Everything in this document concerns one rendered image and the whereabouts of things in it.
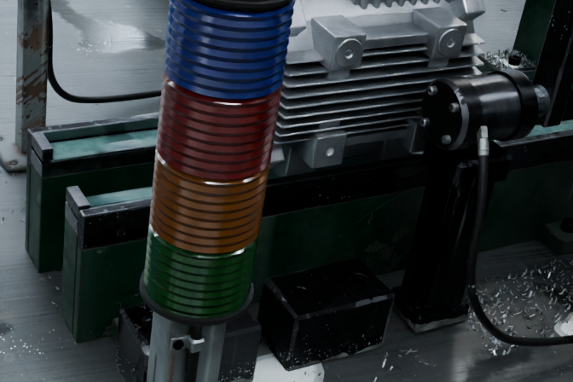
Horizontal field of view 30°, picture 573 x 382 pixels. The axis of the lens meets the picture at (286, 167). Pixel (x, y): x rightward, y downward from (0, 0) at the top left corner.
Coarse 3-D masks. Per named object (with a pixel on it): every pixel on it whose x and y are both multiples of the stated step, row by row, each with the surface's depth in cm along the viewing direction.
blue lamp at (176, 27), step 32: (192, 0) 49; (192, 32) 50; (224, 32) 49; (256, 32) 49; (288, 32) 51; (192, 64) 50; (224, 64) 50; (256, 64) 50; (224, 96) 51; (256, 96) 51
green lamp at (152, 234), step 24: (168, 264) 56; (192, 264) 56; (216, 264) 56; (240, 264) 57; (168, 288) 57; (192, 288) 56; (216, 288) 57; (240, 288) 58; (192, 312) 57; (216, 312) 57
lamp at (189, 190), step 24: (168, 168) 54; (264, 168) 55; (168, 192) 54; (192, 192) 54; (216, 192) 53; (240, 192) 54; (264, 192) 56; (168, 216) 55; (192, 216) 54; (216, 216) 54; (240, 216) 55; (168, 240) 56; (192, 240) 55; (216, 240) 55; (240, 240) 56
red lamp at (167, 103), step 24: (168, 96) 52; (192, 96) 51; (264, 96) 52; (168, 120) 53; (192, 120) 52; (216, 120) 51; (240, 120) 52; (264, 120) 53; (168, 144) 53; (192, 144) 52; (216, 144) 52; (240, 144) 52; (264, 144) 53; (192, 168) 53; (216, 168) 53; (240, 168) 53
